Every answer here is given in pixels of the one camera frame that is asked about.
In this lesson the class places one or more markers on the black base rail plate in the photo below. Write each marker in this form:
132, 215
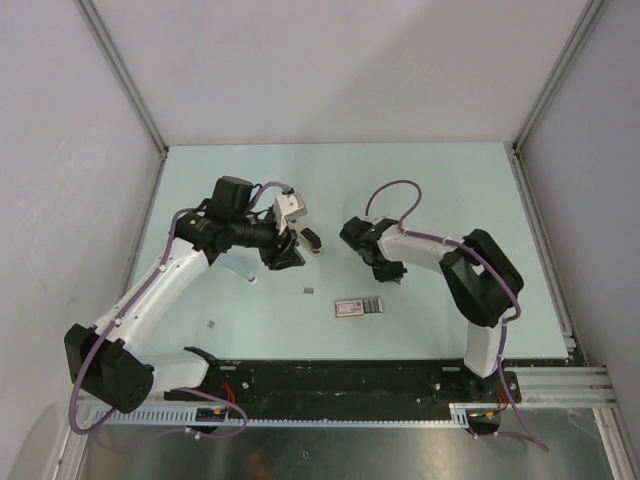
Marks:
354, 390

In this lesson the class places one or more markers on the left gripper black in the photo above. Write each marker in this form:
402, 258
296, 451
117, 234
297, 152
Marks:
279, 258

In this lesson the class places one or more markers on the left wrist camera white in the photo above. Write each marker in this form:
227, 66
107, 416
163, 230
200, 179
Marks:
287, 208

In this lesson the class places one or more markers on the beige black stapler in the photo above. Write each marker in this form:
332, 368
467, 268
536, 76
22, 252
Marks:
308, 239

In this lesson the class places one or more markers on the aluminium frame rail front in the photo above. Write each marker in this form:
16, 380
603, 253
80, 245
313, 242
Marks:
540, 387

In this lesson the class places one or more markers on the aluminium post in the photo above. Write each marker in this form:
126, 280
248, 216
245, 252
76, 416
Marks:
114, 60
568, 55

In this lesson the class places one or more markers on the red white staple box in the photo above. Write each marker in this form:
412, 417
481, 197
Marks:
358, 307

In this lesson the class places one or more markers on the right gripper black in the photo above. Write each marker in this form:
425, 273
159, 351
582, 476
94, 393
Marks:
393, 274

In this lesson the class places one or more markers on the left rear aluminium post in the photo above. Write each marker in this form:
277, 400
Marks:
114, 60

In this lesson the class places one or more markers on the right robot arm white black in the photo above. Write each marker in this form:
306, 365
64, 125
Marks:
483, 283

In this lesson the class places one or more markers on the right rear aluminium post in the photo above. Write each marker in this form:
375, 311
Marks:
568, 55

